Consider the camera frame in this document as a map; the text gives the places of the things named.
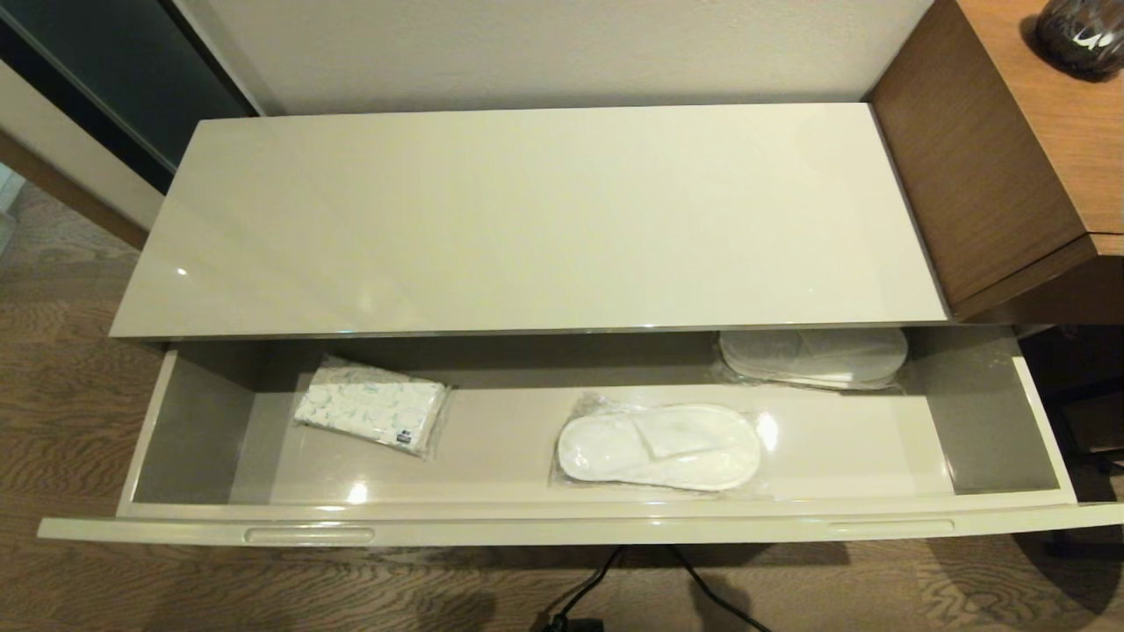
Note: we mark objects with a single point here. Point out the dark glass vase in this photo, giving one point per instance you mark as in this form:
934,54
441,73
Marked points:
1080,39

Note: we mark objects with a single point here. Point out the floral blue-white tissue pack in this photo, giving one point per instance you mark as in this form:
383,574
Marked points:
373,405

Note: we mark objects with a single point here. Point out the white slippers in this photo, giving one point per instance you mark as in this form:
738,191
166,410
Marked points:
812,355
659,448

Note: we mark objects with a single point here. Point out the brown wooden desk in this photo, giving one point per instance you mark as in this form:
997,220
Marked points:
992,158

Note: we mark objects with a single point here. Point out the dark glass door panel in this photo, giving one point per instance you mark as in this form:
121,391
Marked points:
114,70

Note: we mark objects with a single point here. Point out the beige glossy wide drawer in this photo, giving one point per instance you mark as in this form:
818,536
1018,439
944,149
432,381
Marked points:
492,456

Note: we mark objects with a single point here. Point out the wooden baseboard strip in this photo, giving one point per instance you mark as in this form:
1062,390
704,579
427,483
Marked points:
70,197

